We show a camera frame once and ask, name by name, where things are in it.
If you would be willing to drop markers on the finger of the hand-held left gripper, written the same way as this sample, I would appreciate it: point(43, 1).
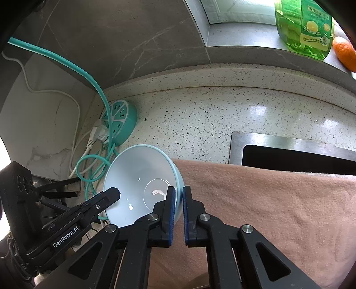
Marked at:
point(103, 202)

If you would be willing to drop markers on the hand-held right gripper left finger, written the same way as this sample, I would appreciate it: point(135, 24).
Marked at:
point(170, 216)

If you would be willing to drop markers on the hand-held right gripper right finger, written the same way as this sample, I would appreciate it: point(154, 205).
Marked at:
point(187, 216)

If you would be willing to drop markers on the light blue bowl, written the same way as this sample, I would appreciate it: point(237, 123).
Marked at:
point(133, 177)

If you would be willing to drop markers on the black tripod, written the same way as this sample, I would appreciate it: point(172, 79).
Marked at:
point(55, 184)

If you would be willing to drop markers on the white power plug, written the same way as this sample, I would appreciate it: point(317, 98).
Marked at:
point(100, 132)

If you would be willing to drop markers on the peach towel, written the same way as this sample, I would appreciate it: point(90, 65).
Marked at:
point(264, 211)

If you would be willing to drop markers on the steel sink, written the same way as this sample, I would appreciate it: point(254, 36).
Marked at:
point(236, 147)

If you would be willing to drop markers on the green dish soap bottle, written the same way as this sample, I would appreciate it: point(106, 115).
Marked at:
point(300, 27)

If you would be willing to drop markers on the orange tangerine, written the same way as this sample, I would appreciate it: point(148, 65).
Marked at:
point(346, 54)

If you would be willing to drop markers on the white window frame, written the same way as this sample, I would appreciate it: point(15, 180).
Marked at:
point(236, 11)

